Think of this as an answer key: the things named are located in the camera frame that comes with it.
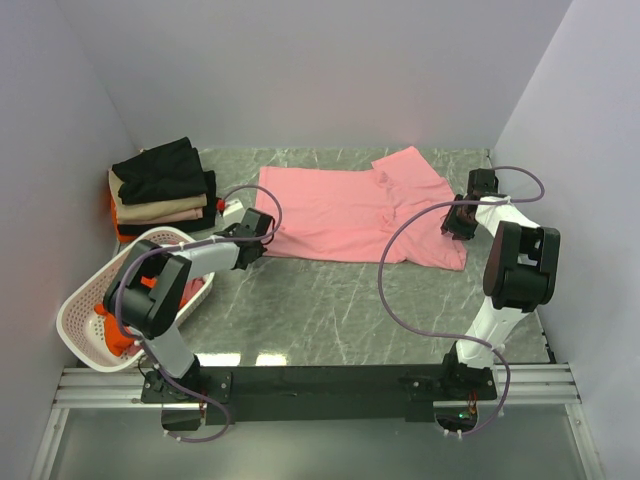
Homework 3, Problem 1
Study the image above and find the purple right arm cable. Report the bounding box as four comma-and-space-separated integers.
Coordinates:
377, 165, 547, 439

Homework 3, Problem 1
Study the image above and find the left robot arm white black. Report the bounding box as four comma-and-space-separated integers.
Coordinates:
103, 208, 276, 390

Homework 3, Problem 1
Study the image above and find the black folded t shirt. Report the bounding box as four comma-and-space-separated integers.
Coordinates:
118, 171, 220, 237
111, 137, 207, 205

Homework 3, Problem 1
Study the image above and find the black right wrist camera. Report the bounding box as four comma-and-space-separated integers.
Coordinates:
467, 168, 499, 198

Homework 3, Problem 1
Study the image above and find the orange t shirt in basket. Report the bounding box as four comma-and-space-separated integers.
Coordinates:
94, 276, 157, 357

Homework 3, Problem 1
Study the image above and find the orange folded t shirt bottom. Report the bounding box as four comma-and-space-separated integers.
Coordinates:
110, 198, 136, 244

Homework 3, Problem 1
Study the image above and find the beige folded t shirt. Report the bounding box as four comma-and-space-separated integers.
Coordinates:
108, 170, 207, 220

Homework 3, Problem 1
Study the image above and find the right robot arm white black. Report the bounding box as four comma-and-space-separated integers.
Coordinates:
441, 195, 561, 389

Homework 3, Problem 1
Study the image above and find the black folded t shirt lower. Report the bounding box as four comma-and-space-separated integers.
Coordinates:
118, 171, 220, 237

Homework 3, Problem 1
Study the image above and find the white plastic laundry basket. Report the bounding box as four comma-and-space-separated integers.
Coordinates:
56, 226, 215, 373

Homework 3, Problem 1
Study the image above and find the light pink folded t shirt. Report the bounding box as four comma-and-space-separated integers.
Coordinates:
117, 208, 203, 225

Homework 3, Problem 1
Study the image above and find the aluminium frame rail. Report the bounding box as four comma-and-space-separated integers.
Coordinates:
29, 364, 605, 479

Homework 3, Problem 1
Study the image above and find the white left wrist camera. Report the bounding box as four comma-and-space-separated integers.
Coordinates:
216, 199, 246, 228

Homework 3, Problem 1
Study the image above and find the dusty pink shirt in basket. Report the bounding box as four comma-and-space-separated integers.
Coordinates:
127, 277, 209, 357

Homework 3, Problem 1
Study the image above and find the black folded t shirt top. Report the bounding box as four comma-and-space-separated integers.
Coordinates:
111, 137, 207, 205

